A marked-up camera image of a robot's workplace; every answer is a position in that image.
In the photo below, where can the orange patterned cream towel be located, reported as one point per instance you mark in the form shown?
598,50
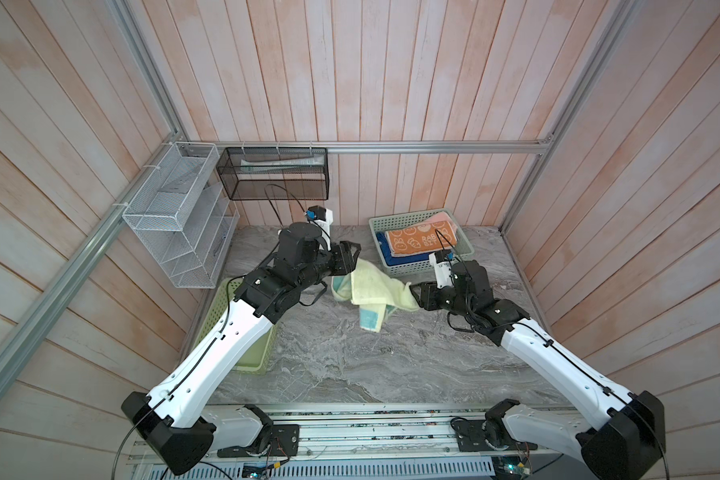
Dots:
421,237

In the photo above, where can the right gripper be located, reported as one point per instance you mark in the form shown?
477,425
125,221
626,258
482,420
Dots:
426,296

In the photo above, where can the white wire mesh shelf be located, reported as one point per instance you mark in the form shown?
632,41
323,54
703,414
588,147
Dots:
182,216

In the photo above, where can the mint green plastic basket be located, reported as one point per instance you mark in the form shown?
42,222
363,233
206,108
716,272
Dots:
463,250

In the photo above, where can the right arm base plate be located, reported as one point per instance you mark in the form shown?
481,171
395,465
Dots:
486,436

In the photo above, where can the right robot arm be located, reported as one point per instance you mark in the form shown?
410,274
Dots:
617,434

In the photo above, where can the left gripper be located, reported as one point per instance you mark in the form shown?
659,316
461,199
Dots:
343,260

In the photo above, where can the black mesh wall basket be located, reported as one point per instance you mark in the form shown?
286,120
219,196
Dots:
266,173

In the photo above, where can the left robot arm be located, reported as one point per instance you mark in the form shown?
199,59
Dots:
172,418

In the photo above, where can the yellow-green plastic basket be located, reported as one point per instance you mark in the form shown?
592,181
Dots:
256,359

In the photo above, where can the right aluminium corner rail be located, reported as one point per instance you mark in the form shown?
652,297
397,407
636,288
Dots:
618,23

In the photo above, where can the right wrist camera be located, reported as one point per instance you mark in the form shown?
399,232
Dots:
441,263

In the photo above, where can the horizontal aluminium wall rail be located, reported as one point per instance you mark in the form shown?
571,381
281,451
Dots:
534,147

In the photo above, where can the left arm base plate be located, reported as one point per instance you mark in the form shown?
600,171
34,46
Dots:
278,440

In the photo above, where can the blue towel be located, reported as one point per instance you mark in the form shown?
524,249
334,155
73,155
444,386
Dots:
391,260

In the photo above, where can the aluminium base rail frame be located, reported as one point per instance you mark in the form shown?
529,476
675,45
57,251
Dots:
367,441

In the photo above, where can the pink towel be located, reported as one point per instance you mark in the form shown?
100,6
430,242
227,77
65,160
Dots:
442,216

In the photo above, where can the teal and yellow towel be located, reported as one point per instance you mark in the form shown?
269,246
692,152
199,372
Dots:
376,295

